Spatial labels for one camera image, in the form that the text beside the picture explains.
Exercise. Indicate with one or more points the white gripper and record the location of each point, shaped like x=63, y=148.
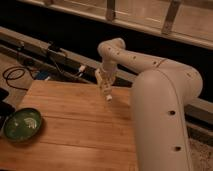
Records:
x=108, y=71

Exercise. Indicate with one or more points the white plastic bottle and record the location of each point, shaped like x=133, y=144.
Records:
x=105, y=89

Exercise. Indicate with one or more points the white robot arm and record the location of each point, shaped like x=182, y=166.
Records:
x=159, y=93

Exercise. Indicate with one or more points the green ceramic bowl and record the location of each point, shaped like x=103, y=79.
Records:
x=22, y=125

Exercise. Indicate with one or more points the blue object on floor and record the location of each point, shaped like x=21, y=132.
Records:
x=42, y=75

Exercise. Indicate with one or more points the black power adapter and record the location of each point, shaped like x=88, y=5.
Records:
x=54, y=48

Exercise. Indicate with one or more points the black object at left edge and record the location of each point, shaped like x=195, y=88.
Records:
x=5, y=108

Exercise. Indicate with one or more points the white cable plug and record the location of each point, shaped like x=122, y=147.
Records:
x=81, y=70

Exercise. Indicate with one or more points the wooden railing frame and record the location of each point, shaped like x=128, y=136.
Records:
x=187, y=21

